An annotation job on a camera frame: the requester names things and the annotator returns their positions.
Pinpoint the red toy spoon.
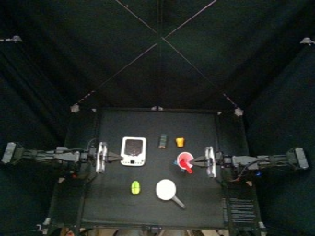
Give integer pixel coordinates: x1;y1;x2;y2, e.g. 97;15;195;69
179;159;195;175

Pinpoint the red toy cup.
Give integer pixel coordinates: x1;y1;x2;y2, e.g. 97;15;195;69
176;151;196;170

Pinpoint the white toy phone dark screen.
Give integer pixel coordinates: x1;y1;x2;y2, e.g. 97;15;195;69
119;136;148;168

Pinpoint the yellow green toy fruit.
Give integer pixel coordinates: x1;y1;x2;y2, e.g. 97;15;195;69
130;180;142;195

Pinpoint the small dark rectangular block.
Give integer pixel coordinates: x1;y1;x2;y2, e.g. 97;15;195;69
158;133;168;149

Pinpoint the white round ladle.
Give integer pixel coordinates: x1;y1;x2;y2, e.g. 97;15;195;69
155;178;187;210

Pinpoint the black vented panel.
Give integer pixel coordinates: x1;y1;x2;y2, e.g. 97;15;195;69
227;196;260;226

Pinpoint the thin diagonal frame cord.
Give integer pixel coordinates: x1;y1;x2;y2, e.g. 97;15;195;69
113;0;240;109
75;0;219;107

